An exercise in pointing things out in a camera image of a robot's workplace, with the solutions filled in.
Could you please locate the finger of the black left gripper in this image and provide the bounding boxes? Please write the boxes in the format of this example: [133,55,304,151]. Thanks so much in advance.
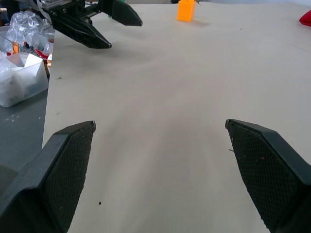
[100,0,143,27]
[42,9,113,50]

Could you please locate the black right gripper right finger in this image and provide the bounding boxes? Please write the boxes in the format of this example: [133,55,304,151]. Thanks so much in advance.
[225,118,311,233]

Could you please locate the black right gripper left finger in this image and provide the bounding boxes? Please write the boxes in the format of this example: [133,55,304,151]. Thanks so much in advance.
[0,120,97,233]

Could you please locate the red and white small item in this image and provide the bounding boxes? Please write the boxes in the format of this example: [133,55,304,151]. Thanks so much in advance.
[34,48,50,60]

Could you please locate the crumpled clear plastic bag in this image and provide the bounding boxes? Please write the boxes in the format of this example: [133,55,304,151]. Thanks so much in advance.
[9,11,51,52]

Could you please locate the yellow building block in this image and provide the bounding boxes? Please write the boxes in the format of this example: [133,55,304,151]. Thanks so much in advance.
[176,0,197,23]

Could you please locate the white translucent plastic container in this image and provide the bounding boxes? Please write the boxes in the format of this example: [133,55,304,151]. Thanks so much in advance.
[0,52,50,108]

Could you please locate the red object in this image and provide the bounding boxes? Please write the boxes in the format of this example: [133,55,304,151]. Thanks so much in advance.
[299,9,311,27]

